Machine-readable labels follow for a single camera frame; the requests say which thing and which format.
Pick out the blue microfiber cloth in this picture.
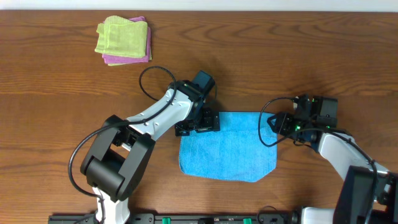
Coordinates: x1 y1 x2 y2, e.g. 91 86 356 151
179 112 277 182

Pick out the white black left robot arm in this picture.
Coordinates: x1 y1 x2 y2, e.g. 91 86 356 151
80 80 220 223

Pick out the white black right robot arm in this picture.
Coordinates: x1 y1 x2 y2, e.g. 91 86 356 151
267 111 397 223

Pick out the folded pink cloth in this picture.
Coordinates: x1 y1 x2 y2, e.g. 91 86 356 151
101 16 152 65

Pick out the folded green cloth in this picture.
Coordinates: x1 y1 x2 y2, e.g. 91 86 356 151
94 15 149 59

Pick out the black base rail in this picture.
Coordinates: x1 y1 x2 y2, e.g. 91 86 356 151
48 212 299 224

